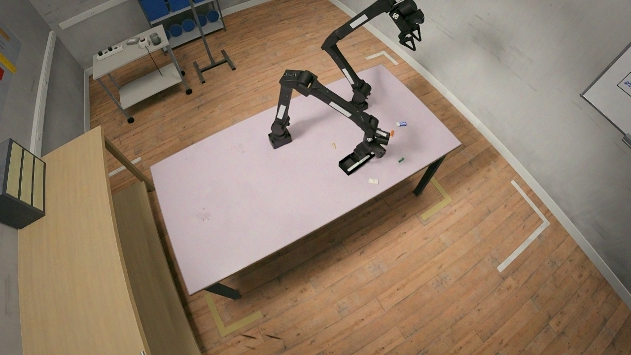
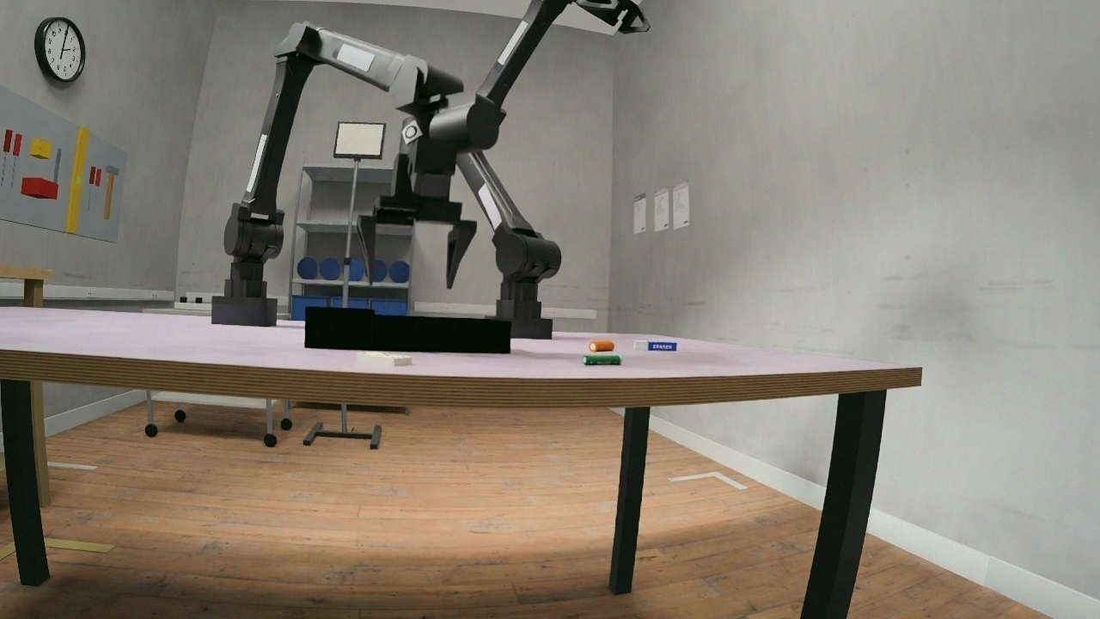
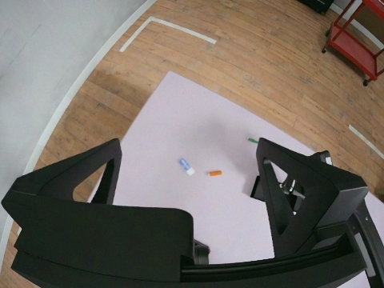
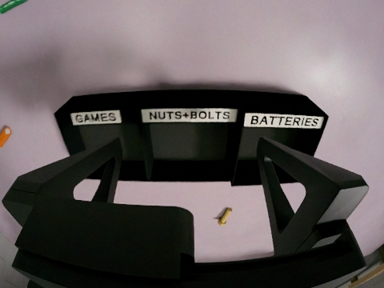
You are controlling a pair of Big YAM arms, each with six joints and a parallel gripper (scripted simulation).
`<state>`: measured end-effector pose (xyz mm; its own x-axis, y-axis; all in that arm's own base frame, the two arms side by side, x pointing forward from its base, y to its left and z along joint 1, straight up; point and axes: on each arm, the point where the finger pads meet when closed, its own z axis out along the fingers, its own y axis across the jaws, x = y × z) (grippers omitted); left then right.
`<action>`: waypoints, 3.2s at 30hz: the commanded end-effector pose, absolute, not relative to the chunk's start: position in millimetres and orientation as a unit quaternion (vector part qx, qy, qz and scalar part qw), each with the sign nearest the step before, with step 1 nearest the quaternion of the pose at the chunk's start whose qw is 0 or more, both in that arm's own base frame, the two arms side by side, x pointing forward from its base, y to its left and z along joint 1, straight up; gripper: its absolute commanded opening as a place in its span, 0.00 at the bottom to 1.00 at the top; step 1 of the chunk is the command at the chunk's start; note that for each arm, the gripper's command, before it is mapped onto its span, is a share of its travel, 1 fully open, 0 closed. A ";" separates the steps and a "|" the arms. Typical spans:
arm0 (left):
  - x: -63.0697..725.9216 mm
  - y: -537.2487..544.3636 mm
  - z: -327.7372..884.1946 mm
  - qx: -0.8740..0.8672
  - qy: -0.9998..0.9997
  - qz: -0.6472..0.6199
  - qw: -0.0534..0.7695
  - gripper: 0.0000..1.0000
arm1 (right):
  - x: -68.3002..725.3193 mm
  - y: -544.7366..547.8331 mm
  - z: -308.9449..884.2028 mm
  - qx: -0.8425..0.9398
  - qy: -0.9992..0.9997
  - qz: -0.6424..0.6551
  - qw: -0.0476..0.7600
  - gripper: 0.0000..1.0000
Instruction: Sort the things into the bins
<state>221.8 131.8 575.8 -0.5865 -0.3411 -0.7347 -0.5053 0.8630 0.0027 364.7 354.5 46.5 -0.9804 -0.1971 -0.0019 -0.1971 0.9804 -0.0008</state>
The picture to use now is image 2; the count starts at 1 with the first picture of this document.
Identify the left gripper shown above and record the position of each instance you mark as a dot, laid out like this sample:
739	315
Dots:
608	11

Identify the white domino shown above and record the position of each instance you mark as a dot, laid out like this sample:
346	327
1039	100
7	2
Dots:
384	358

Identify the black bin rack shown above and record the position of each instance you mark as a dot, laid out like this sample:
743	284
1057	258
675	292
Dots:
361	329

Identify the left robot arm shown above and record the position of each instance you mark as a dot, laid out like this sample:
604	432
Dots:
516	256

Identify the green battery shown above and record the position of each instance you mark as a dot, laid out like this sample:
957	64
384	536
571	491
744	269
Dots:
602	359

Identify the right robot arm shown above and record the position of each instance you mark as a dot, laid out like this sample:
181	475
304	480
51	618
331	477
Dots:
465	121

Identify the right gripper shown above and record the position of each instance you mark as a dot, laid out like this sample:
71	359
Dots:
437	211

